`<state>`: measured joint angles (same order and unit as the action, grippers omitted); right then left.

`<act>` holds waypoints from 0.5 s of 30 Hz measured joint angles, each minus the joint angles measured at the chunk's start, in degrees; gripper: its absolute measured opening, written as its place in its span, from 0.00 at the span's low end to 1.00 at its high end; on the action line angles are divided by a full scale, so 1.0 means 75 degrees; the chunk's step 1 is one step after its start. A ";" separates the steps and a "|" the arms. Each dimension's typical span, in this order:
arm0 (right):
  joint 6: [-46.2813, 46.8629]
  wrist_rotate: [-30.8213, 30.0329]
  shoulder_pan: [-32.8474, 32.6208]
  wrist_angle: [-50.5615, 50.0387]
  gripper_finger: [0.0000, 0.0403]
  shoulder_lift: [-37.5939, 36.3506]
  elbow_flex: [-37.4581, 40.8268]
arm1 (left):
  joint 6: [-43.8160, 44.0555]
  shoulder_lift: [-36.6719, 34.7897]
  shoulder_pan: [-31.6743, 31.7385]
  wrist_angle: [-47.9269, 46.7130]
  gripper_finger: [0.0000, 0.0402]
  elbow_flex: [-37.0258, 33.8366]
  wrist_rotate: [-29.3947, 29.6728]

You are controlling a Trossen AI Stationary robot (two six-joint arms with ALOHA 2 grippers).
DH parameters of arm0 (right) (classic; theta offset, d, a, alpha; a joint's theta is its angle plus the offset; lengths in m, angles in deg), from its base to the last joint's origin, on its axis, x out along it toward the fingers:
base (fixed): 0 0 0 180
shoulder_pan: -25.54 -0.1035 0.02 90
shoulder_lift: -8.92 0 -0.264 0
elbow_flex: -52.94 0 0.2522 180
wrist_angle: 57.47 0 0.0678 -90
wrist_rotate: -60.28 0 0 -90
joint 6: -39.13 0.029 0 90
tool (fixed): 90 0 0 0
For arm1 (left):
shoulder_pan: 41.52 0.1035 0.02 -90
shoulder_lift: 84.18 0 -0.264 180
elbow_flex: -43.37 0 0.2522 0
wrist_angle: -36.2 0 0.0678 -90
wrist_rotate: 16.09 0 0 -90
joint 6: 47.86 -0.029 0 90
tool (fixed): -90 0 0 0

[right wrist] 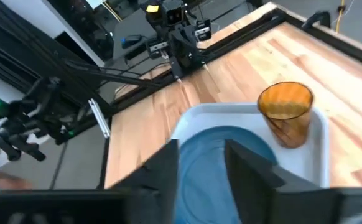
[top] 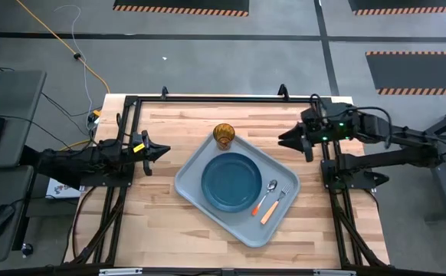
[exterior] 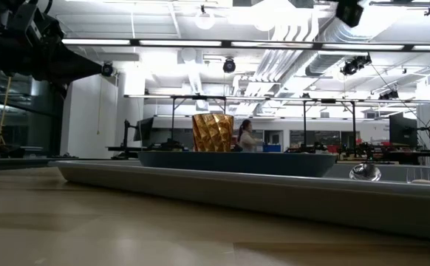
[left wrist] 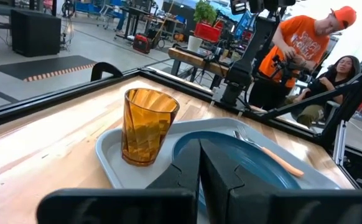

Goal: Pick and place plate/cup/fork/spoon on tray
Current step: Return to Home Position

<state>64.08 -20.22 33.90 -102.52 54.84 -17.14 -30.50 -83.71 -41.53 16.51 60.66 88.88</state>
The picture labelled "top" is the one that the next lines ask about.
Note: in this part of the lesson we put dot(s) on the silver metal bracket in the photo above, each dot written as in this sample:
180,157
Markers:
120,272
334,273

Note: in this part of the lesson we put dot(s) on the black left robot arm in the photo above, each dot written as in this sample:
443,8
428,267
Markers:
73,163

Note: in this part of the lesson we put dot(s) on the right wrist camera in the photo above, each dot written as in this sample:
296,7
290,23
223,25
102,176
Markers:
312,118

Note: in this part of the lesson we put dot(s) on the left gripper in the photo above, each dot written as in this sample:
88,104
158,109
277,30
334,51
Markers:
146,165

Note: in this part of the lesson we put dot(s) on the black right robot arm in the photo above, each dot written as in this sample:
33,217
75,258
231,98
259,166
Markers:
380,159

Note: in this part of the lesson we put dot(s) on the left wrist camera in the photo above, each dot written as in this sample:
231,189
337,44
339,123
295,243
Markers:
135,138

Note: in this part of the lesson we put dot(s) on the amber glass cup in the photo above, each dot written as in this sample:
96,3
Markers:
223,134

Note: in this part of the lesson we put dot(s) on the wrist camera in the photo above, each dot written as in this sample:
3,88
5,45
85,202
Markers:
312,118
135,138

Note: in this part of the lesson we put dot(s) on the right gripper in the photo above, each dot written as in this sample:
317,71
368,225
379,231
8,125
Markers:
311,134

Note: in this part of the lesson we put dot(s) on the black aluminium table frame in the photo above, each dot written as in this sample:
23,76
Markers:
227,100

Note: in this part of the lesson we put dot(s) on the white printed box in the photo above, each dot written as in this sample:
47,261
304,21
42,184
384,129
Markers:
64,190

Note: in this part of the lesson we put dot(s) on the black mat with striped edge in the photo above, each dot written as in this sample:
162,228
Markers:
418,71
410,4
181,4

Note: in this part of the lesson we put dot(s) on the grey desk top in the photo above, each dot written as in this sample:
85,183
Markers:
12,99
0,184

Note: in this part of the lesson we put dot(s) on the blue plate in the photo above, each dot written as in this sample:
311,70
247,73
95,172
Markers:
230,182

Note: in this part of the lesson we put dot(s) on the grey plastic tray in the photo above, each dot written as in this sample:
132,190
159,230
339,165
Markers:
192,191

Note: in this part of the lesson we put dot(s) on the black round knob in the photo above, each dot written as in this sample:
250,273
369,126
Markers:
27,250

